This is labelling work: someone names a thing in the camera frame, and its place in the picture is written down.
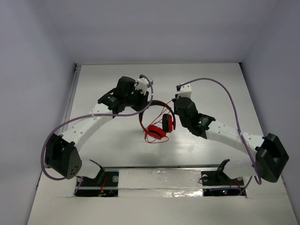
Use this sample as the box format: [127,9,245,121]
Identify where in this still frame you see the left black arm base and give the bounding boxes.
[74,160,119,197]

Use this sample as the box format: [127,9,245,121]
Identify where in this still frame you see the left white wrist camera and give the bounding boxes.
[135,75,153,95]

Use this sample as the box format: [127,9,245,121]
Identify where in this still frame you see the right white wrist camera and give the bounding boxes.
[176,83,192,98]

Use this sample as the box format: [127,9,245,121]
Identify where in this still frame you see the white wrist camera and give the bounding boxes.
[176,83,192,98]
[135,75,153,95]

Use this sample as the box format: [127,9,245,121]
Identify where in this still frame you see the red black headphones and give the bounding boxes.
[139,100,176,144]

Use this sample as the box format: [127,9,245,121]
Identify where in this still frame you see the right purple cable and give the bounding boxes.
[179,78,263,196]

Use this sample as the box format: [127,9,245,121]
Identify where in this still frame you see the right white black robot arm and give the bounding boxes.
[173,94,289,184]

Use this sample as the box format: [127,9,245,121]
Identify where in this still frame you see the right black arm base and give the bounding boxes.
[198,159,247,197]

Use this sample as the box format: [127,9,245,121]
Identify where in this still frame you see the metal mounting rail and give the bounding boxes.
[75,165,247,197]

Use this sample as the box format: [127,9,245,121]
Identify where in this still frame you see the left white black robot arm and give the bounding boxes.
[41,75,154,185]

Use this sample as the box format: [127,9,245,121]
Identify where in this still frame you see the purple cable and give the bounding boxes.
[179,78,263,196]
[41,74,154,196]

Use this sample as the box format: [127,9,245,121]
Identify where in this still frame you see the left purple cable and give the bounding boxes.
[41,74,154,196]

